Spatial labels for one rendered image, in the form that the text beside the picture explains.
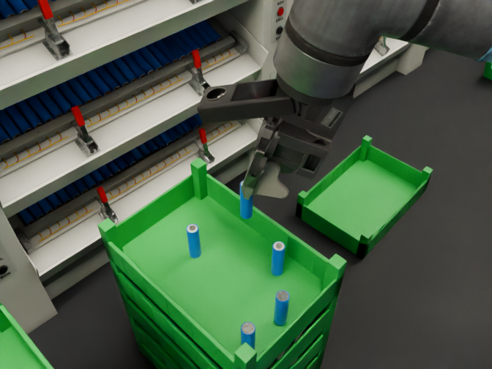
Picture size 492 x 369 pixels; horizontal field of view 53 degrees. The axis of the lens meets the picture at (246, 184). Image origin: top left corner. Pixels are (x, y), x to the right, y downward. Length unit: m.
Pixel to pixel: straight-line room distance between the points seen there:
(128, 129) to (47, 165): 0.16
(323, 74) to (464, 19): 0.13
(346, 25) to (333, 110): 0.11
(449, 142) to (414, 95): 0.24
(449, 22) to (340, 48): 0.10
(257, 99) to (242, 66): 0.58
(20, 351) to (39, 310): 0.38
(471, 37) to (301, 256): 0.41
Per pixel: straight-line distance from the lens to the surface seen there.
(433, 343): 1.14
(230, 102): 0.57
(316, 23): 0.47
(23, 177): 0.94
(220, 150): 1.21
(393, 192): 1.36
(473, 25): 0.50
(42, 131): 0.95
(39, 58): 0.84
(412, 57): 1.79
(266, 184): 0.63
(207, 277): 0.76
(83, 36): 0.87
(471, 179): 1.48
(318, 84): 0.50
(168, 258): 0.79
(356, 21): 0.47
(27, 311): 1.12
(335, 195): 1.32
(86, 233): 1.09
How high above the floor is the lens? 0.96
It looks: 46 degrees down
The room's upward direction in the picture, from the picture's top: straight up
